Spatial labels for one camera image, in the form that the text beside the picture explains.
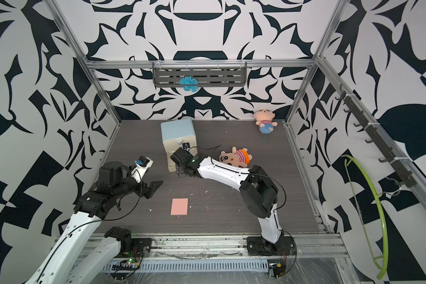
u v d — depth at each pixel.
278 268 0.71
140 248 0.72
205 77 0.93
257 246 0.74
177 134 0.93
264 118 1.14
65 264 0.42
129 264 0.72
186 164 0.65
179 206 0.85
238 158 0.95
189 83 0.91
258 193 0.48
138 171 0.62
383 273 0.52
